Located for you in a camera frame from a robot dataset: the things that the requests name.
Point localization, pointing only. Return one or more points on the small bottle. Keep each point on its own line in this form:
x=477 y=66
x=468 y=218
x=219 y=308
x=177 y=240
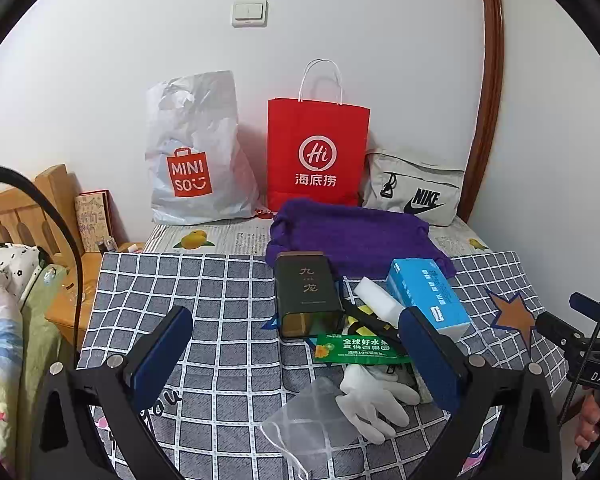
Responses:
x=107 y=245

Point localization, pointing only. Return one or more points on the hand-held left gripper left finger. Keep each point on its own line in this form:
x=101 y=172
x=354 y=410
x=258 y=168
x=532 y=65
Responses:
x=162 y=355

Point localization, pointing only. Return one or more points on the white plastic shopping bag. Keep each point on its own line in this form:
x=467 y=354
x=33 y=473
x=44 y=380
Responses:
x=200 y=125

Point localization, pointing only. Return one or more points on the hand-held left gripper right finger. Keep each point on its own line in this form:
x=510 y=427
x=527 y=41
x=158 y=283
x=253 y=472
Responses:
x=430 y=360

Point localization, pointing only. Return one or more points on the wooden nightstand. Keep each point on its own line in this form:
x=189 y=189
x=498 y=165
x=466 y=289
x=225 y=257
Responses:
x=90 y=280

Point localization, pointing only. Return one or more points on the floral pillow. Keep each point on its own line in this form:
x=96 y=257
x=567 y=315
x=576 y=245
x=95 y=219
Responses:
x=10 y=265

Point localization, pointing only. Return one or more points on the person's right hand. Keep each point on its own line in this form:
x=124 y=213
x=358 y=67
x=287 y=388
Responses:
x=592 y=420

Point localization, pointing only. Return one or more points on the dark tin box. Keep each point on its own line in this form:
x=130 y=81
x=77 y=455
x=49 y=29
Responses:
x=305 y=285

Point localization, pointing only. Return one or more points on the purple towel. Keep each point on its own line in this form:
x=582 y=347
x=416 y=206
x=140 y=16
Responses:
x=350 y=235

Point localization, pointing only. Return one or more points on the yellow black pouch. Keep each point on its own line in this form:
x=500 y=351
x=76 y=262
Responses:
x=375 y=322

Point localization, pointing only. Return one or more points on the grey fabric bag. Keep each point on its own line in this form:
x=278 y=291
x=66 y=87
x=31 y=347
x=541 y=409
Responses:
x=415 y=180

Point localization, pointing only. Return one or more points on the wooden headboard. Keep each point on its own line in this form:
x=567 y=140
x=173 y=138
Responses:
x=10 y=210

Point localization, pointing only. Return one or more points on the grey checkered cloth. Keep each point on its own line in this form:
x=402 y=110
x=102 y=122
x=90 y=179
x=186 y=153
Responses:
x=230 y=300

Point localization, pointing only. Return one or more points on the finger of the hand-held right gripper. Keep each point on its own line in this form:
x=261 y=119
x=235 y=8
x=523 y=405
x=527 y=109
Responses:
x=560 y=330
x=585 y=302

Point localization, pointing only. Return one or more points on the blue tissue pack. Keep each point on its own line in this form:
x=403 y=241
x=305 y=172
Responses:
x=420 y=285

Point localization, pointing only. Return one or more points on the white glove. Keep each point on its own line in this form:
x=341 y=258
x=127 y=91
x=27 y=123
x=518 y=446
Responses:
x=370 y=395

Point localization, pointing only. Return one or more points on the colourful quilt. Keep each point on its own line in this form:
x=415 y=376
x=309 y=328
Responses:
x=0 y=360

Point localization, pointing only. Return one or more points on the patterned book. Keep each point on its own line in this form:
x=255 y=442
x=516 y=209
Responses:
x=94 y=217

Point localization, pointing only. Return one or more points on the clear plastic bag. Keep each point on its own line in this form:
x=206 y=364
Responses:
x=305 y=420

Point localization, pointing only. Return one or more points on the green packet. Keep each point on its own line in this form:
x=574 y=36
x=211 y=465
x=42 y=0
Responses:
x=360 y=350

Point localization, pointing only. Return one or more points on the red paper bag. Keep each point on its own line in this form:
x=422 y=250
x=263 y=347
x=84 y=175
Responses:
x=315 y=125

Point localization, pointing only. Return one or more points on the white light switch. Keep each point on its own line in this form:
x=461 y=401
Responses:
x=250 y=14

